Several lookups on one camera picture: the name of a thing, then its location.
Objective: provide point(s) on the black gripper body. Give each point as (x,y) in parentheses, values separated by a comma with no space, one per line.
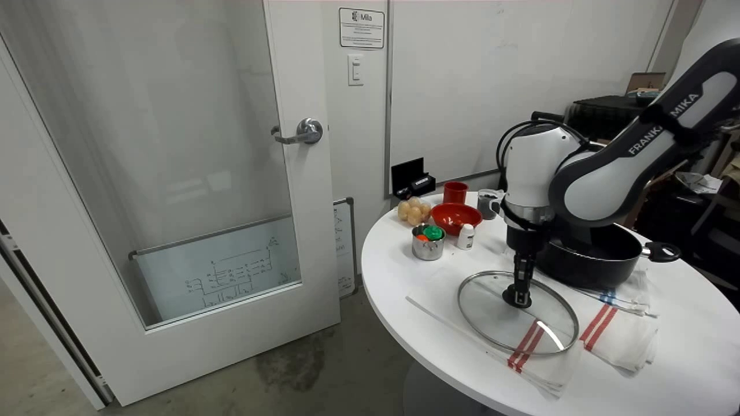
(527,245)

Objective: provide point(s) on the glass lid with black knob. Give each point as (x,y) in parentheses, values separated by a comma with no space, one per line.
(493,316)

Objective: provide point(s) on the white black Franka robot arm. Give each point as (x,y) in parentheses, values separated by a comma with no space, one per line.
(615,174)

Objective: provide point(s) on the black cooking pot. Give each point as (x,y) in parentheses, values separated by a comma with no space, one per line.
(603,266)

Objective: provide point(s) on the clear measuring cup dark contents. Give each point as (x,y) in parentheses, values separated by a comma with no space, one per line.
(487,207)

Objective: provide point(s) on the small white shaker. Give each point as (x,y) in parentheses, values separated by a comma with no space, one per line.
(466,237)

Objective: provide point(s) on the red plastic bowl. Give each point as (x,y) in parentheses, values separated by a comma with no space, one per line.
(455,218)

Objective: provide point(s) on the red mug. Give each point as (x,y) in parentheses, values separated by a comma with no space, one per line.
(455,192)

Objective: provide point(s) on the white towel with red stripes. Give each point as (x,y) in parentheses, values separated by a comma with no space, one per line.
(625,342)
(540,374)

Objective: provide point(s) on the metal can with colourful items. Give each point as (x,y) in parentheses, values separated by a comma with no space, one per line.
(426,249)

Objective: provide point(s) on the yellowish bread-like object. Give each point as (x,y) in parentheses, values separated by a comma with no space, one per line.
(413,211)

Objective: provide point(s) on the black equipment case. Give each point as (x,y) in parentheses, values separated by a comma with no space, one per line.
(609,117)

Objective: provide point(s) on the white door with frosted glass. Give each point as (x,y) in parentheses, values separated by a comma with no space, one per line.
(301,256)

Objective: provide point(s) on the white light switch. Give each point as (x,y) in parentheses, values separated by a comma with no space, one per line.
(355,70)

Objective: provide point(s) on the white wall sign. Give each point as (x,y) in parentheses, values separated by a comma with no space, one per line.
(361,28)

